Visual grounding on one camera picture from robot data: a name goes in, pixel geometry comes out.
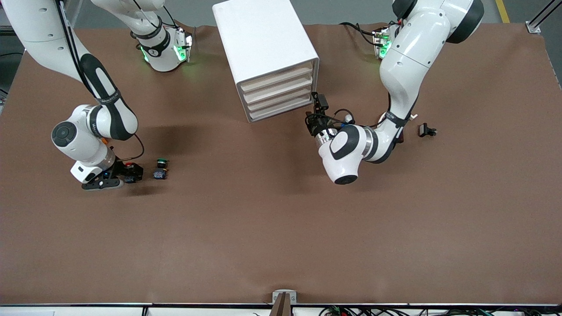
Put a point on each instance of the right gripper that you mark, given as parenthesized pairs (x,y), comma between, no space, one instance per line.
(121,168)

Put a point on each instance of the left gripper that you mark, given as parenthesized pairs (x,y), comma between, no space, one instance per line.
(315,127)

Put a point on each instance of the red push button switch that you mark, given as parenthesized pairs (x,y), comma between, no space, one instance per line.
(128,165)

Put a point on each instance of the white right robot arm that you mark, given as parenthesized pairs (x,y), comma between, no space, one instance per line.
(39,26)

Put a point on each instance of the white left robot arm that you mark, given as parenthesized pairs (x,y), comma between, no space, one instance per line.
(412,57)

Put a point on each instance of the small black plug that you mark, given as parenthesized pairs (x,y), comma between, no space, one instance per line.
(423,130)

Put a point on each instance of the green push button switch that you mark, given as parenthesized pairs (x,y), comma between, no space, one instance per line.
(160,174)

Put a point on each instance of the white table edge rail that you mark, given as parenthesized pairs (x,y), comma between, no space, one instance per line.
(88,310)

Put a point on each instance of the grey metal table bracket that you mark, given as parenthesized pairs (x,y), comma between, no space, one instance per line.
(275,295)

